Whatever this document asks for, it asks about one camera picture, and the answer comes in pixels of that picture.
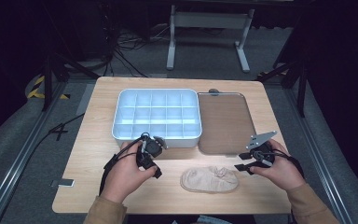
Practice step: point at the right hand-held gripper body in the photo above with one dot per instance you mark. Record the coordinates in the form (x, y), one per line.
(261, 154)

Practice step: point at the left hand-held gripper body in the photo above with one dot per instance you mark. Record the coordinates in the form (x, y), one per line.
(150, 148)

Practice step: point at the white divided storage box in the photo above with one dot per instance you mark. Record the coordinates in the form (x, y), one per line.
(157, 113)

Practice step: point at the beige sock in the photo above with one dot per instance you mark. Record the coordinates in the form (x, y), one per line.
(209, 180)

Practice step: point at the person's right hand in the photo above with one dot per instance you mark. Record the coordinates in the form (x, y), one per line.
(281, 172)

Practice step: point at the person's left hand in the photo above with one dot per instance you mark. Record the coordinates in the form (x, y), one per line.
(124, 174)

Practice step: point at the person's jeans leg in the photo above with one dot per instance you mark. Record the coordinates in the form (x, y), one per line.
(211, 220)

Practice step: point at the small dark round knob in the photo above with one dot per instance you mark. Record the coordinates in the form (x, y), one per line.
(213, 91)

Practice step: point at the grey tape strip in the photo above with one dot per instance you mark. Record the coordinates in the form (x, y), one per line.
(85, 99)

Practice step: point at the black tripod stand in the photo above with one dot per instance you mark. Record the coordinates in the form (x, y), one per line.
(54, 70)
(295, 74)

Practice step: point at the yellow black hazard tape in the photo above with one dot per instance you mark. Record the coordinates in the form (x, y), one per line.
(35, 88)

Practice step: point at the white metal stand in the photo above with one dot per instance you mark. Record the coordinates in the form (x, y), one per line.
(209, 20)

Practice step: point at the aluminium floor rail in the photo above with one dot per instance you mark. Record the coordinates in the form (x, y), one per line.
(318, 149)
(15, 165)

